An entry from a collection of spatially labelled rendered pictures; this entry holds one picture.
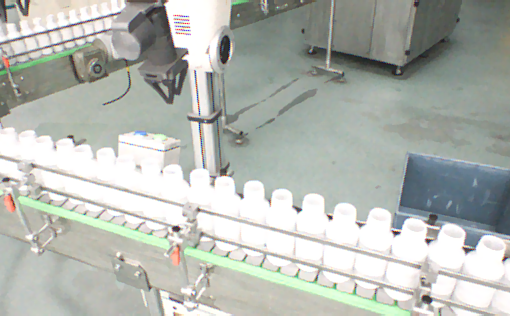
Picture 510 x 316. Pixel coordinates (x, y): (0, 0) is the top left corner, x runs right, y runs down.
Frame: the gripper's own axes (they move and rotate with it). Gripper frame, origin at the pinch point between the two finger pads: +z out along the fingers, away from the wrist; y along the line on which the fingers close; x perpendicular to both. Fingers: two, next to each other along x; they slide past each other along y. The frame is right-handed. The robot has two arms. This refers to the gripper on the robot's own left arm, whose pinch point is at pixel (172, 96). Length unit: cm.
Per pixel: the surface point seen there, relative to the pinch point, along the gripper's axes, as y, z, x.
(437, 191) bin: 39, 52, -62
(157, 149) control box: -1.4, 16.3, 7.7
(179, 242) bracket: -25.7, 14.0, -12.5
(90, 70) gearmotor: 70, 50, 99
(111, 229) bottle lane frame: -21.5, 24.7, 10.6
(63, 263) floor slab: 9, 132, 105
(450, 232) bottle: -12, 10, -59
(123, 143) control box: -1.5, 16.7, 17.9
